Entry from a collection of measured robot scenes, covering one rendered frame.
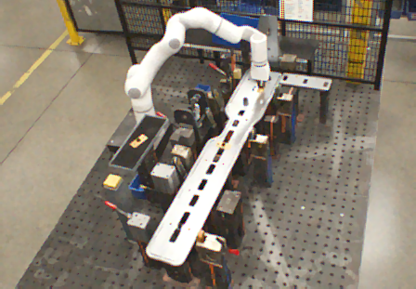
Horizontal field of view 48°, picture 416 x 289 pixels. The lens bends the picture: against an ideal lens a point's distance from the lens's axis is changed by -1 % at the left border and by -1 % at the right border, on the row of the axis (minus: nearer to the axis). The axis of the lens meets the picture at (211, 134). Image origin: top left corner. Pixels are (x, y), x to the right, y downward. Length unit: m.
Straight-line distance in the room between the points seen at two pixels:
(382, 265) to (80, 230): 1.84
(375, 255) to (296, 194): 0.86
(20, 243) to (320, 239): 2.22
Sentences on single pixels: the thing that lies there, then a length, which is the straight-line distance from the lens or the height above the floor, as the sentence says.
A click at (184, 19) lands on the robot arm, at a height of 1.52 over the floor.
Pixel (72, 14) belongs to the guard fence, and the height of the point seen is 0.36.
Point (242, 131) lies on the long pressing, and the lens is 2.52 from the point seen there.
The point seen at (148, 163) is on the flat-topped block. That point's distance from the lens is 2.40.
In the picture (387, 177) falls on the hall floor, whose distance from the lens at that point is 3.68.
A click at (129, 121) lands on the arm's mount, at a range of 3.05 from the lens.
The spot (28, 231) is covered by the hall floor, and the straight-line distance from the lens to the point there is 3.80.
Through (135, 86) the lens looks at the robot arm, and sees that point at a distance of 2.62.
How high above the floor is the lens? 2.74
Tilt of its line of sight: 43 degrees down
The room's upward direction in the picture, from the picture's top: 10 degrees counter-clockwise
